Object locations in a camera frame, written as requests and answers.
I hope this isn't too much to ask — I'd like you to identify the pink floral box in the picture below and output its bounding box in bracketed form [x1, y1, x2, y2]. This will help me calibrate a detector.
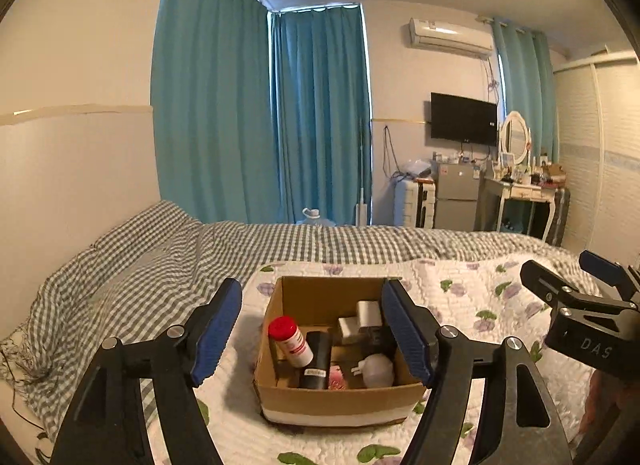
[329, 364, 348, 390]

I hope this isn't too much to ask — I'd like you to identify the black tube bottle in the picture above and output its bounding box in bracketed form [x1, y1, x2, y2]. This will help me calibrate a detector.
[298, 331, 332, 390]

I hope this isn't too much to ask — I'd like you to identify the white power adapter cube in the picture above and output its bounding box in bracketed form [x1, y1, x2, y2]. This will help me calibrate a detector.
[357, 300, 383, 329]

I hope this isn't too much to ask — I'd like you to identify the floral quilted white blanket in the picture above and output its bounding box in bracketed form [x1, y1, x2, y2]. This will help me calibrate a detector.
[195, 253, 591, 464]

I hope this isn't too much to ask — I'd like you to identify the white vanity table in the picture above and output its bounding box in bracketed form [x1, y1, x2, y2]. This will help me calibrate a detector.
[475, 178, 572, 246]

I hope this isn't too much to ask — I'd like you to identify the silver mini fridge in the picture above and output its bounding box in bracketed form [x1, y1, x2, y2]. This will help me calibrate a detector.
[434, 163, 480, 232]

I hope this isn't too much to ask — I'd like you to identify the oval vanity mirror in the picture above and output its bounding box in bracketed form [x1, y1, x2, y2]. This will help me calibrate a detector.
[499, 111, 532, 168]

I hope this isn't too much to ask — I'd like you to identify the grey checked bed sheet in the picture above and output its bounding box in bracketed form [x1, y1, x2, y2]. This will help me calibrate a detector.
[1, 202, 588, 437]

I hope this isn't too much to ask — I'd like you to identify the black rectangular box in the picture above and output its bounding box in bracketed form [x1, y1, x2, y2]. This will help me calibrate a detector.
[366, 325, 396, 353]

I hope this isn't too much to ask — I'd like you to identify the white wardrobe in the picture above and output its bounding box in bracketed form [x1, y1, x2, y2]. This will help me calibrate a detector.
[554, 51, 639, 266]

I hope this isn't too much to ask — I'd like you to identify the white charger plug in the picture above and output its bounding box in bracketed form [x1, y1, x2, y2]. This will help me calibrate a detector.
[337, 317, 369, 346]

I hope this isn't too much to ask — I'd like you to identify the white bottle red cap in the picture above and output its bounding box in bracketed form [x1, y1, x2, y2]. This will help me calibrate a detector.
[268, 315, 314, 369]

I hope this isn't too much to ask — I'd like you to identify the cardboard box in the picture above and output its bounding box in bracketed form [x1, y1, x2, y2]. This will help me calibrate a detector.
[254, 275, 425, 427]

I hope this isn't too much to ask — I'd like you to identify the blue curtain right window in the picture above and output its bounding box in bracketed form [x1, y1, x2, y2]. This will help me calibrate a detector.
[491, 18, 559, 162]

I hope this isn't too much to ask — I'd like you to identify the water jug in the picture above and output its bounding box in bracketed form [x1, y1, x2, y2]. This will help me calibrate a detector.
[297, 207, 336, 227]

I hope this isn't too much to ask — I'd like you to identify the white air conditioner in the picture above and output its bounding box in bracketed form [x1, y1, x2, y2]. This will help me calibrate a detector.
[409, 18, 494, 59]

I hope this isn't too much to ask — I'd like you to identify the blue curtain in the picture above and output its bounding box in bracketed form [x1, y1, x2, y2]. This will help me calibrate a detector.
[151, 0, 372, 225]

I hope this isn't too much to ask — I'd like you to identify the black wall television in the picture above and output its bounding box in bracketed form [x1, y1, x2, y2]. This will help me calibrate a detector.
[431, 92, 498, 147]

